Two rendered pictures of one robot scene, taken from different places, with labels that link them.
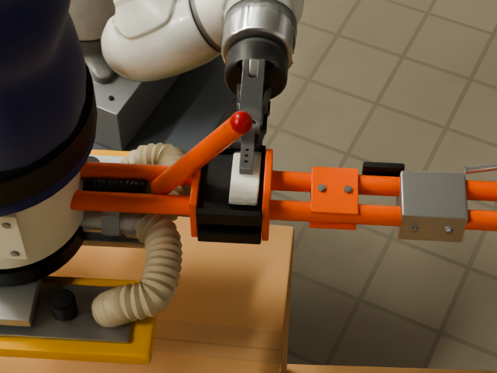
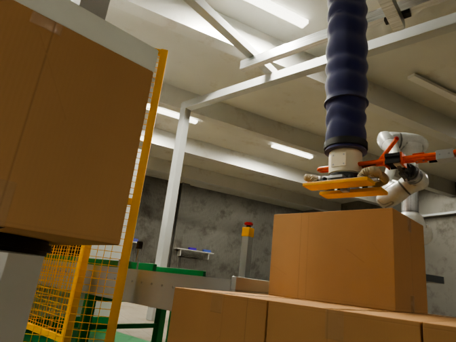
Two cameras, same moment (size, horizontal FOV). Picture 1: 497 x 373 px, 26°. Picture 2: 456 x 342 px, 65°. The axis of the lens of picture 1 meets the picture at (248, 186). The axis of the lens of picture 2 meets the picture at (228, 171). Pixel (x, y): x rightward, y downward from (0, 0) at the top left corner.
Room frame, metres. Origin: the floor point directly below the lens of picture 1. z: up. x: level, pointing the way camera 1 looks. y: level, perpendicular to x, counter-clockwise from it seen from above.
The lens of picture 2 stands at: (-1.05, -0.37, 0.58)
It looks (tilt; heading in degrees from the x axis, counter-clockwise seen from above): 17 degrees up; 39
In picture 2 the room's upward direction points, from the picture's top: 7 degrees clockwise
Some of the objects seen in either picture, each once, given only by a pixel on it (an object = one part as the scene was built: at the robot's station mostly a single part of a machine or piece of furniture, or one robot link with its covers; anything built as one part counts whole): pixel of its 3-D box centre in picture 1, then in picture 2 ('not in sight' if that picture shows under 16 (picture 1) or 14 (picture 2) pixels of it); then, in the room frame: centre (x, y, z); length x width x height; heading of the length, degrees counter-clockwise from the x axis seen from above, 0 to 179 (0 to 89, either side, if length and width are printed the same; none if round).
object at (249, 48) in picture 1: (254, 86); (408, 170); (0.88, -0.01, 1.23); 0.09 x 0.07 x 0.08; 176
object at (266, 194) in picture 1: (231, 192); (395, 161); (0.72, 0.02, 1.23); 0.10 x 0.08 x 0.06; 177
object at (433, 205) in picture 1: (431, 206); (446, 156); (0.70, -0.20, 1.22); 0.07 x 0.07 x 0.04; 87
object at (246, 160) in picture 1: (247, 147); not in sight; (0.75, 0.00, 1.27); 0.05 x 0.01 x 0.03; 176
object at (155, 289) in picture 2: not in sight; (98, 279); (0.44, 1.83, 0.50); 2.31 x 0.05 x 0.19; 88
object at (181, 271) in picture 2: not in sight; (139, 269); (1.05, 2.16, 0.60); 1.60 x 0.11 x 0.09; 88
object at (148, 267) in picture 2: not in sight; (82, 262); (0.51, 2.18, 0.60); 1.60 x 0.11 x 0.09; 88
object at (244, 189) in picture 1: (245, 177); not in sight; (0.72, 0.00, 1.25); 0.07 x 0.03 x 0.01; 176
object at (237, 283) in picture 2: not in sight; (273, 287); (0.72, 0.65, 0.58); 0.70 x 0.03 x 0.06; 178
